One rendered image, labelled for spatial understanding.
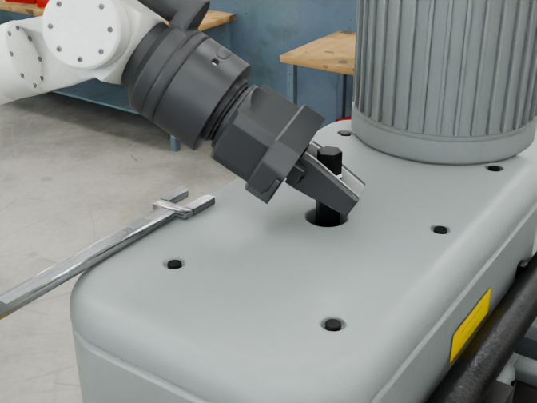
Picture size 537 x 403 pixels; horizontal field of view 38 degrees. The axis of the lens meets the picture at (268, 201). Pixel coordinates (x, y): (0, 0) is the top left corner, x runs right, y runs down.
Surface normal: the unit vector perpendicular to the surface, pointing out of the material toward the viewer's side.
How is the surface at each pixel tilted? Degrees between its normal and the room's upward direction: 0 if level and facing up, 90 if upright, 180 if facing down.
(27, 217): 0
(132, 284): 0
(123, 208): 0
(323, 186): 90
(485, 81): 90
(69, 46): 75
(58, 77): 66
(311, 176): 90
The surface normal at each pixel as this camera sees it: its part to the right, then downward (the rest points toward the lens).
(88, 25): -0.14, 0.20
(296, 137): 0.48, -0.71
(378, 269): 0.00, -0.89
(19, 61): 0.94, -0.27
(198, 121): -0.28, 0.40
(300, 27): -0.57, 0.37
